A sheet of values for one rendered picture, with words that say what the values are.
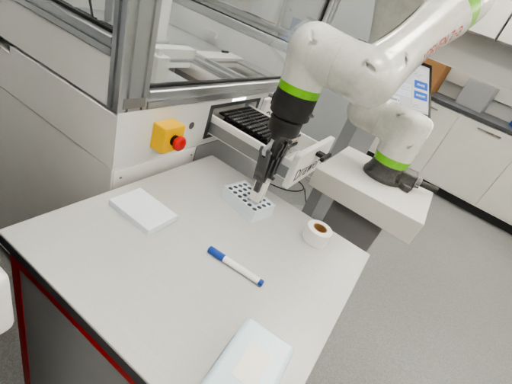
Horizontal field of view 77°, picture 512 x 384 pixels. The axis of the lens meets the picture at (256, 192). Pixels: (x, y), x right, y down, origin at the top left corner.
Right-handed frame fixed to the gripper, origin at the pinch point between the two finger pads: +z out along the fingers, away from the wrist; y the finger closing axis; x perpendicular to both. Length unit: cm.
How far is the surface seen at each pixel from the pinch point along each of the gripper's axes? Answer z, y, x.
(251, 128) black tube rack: -6.1, -17.7, -16.6
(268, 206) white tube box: 4.4, -2.1, 3.4
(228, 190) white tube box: 4.6, 1.7, -7.5
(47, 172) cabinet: 21, 21, -55
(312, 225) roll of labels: 3.9, -5.4, 15.5
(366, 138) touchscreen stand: 9, -126, 3
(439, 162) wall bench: 48, -318, 60
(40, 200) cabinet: 34, 21, -60
